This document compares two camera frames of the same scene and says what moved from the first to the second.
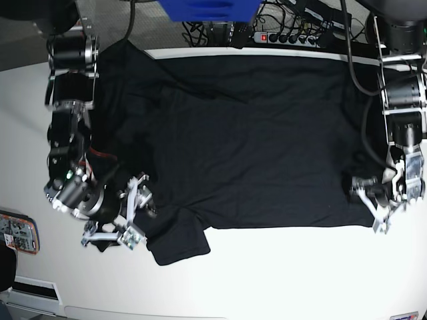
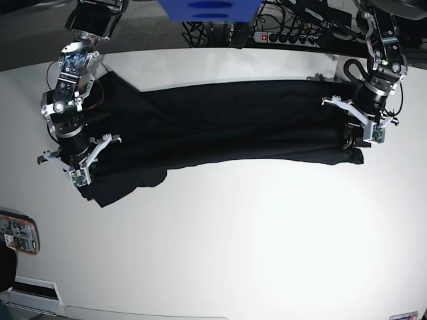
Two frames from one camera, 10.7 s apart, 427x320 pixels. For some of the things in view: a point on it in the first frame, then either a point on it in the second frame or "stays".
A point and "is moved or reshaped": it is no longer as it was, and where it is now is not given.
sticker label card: x=409 y=316 stays
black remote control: x=241 y=35 stays
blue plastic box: x=212 y=11 stays
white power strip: x=287 y=39 stays
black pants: x=236 y=142 is moved or reshaped
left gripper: x=106 y=203 → x=75 y=145
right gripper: x=371 y=185 → x=368 y=99
